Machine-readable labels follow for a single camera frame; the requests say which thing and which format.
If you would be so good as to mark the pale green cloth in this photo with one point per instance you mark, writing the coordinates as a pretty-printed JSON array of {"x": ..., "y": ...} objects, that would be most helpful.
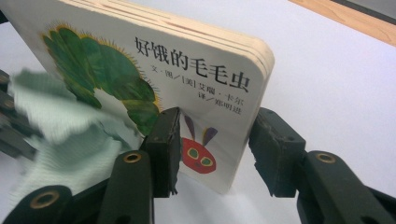
[{"x": 71, "y": 149}]

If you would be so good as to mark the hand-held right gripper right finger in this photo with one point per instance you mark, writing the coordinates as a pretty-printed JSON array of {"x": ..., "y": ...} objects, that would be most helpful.
[{"x": 277, "y": 152}]

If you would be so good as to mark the caterpillar picture board book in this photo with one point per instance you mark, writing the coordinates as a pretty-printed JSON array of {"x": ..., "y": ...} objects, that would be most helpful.
[{"x": 186, "y": 77}]

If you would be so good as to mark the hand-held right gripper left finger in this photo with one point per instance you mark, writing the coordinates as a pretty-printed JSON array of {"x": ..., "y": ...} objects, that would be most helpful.
[{"x": 163, "y": 149}]

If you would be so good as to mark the wooden table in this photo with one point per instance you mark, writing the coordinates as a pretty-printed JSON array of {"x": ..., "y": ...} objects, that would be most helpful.
[{"x": 358, "y": 21}]

